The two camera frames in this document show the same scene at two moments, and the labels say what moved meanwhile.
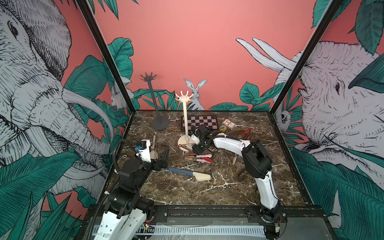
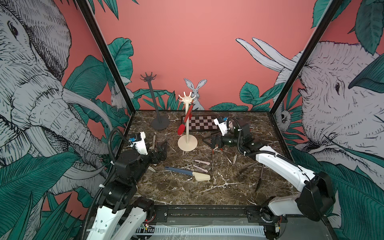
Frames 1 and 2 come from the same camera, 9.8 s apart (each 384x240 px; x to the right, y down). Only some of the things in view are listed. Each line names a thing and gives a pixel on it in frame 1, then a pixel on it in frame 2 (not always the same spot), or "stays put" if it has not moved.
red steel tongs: [187, 148] -> [181, 128]
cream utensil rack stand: [185, 143] stays put
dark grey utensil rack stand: [159, 123] stays put
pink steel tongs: [201, 158] -> [199, 168]
